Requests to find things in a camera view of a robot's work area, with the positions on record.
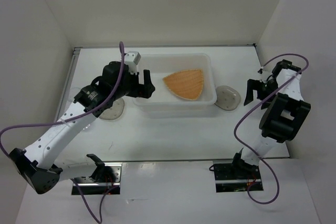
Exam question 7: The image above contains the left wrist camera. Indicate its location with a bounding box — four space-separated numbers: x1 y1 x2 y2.
124 51 141 74

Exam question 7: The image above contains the clear glass cup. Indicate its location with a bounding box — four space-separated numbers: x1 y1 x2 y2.
82 124 91 132
68 87 81 103

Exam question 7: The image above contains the clear glass plate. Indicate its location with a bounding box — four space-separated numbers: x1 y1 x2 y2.
99 98 125 121
215 86 241 111

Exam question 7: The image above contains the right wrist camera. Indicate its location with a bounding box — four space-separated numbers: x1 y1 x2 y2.
257 68 271 82

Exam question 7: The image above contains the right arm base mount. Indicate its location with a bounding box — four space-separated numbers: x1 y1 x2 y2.
209 163 264 193

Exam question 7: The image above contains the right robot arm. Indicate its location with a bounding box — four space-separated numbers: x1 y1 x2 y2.
230 60 311 178

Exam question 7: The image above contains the aluminium table edge rail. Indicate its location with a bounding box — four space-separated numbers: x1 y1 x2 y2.
104 157 290 163

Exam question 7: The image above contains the white plastic bin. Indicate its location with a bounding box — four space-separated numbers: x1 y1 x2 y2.
133 53 217 118

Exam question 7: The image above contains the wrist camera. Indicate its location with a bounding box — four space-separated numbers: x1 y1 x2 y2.
124 51 141 74
257 68 271 82

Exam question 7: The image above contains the triangular woven bamboo tray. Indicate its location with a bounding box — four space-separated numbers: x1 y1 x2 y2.
163 69 204 101

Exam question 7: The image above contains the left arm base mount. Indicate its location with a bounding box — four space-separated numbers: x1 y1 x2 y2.
75 162 122 196

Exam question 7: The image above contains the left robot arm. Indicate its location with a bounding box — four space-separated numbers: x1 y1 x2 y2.
9 61 155 194

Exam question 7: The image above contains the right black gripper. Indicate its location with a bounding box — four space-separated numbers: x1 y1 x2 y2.
244 78 279 110

